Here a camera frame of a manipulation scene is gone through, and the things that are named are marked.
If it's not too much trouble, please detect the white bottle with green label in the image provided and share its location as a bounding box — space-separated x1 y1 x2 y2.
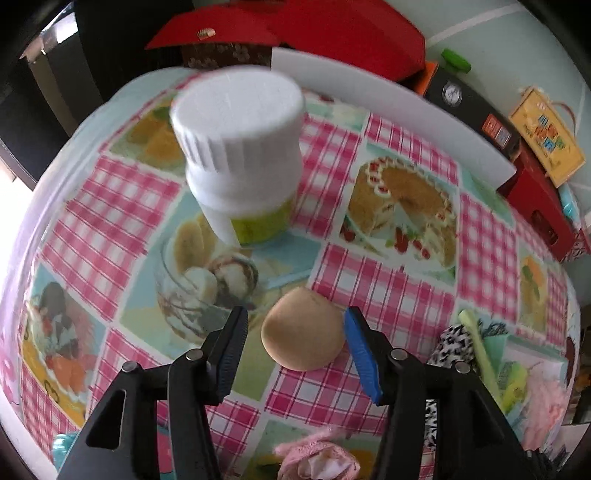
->
170 65 305 245

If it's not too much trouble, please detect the yellow gift box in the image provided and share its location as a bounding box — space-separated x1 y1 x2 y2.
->
509 85 587 188

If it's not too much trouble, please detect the round beige bun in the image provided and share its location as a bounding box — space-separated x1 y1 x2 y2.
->
261 286 347 371

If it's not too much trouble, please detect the large red box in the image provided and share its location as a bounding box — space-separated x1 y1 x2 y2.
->
145 0 426 81

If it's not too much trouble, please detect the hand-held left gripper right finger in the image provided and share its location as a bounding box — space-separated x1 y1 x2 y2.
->
344 306 529 480

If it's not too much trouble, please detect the black box with gauge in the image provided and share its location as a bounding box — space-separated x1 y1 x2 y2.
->
418 48 522 162

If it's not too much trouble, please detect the teal packet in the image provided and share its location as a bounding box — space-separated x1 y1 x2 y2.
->
560 185 583 234

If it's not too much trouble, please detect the black and white spotted cloth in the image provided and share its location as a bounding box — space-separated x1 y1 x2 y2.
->
424 323 478 450

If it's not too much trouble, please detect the brown floral box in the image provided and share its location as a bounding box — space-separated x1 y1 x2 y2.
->
181 42 272 71

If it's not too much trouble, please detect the pink checked printed tablecloth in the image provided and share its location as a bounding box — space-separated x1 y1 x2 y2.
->
0 67 583 480

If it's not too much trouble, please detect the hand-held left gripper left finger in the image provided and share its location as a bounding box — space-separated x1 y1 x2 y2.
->
55 305 250 480

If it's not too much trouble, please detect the small red box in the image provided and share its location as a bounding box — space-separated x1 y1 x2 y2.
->
498 148 583 263

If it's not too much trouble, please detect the teal plastic case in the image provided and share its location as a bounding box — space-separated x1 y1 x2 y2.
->
51 431 81 468

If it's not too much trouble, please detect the light green cloth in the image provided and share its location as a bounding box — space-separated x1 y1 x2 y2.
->
457 309 532 412

